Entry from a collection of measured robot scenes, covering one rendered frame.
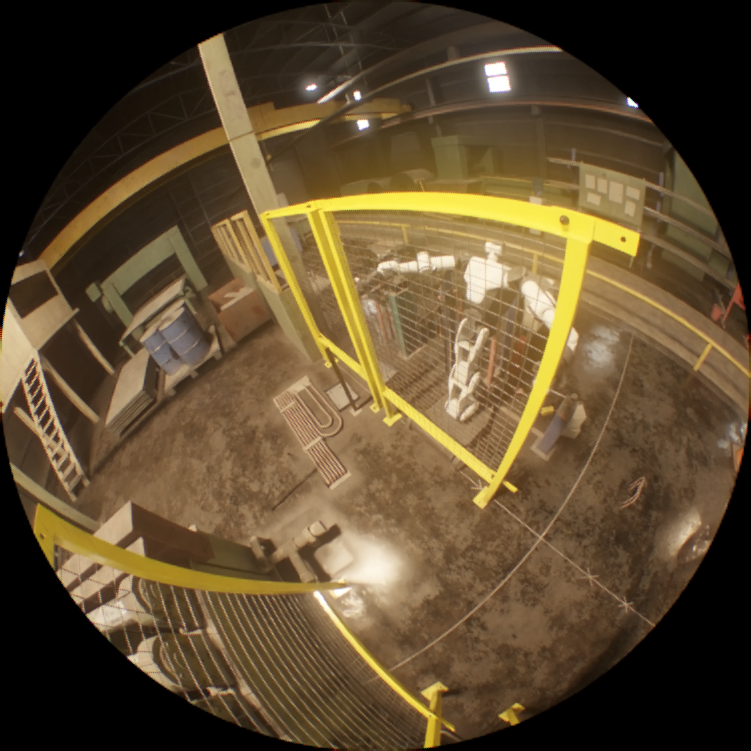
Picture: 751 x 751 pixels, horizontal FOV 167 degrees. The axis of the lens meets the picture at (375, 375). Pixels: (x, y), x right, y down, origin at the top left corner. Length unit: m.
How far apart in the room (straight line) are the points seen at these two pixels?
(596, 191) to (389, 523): 6.74
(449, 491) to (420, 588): 0.77
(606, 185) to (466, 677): 7.31
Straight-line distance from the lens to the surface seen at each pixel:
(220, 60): 3.24
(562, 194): 9.86
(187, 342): 4.62
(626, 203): 6.56
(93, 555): 0.77
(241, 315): 4.43
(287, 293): 2.77
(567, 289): 0.65
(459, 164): 11.12
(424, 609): 1.99
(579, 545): 2.24
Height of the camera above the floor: 1.96
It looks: 45 degrees down
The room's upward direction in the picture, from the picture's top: 18 degrees counter-clockwise
